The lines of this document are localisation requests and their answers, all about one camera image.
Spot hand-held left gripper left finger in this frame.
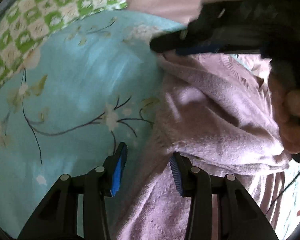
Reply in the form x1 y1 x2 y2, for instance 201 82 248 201
17 142 128 240

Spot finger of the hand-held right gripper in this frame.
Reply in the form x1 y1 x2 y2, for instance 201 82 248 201
149 29 203 54
175 42 263 57

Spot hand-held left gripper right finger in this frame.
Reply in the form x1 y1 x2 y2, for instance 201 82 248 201
169 152 279 240

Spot pink knit sweater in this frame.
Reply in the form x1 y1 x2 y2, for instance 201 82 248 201
115 51 300 240

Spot person's right hand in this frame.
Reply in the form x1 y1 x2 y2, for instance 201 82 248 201
268 76 300 155

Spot pink duvet with plaid hearts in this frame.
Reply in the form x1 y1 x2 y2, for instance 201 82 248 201
112 0 243 29

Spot blue floral bedsheet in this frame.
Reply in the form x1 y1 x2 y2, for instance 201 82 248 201
0 10 300 239

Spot green checkered pillow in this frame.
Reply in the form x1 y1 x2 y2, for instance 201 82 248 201
0 0 128 100

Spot black cable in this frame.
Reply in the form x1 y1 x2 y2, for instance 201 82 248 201
265 164 300 217

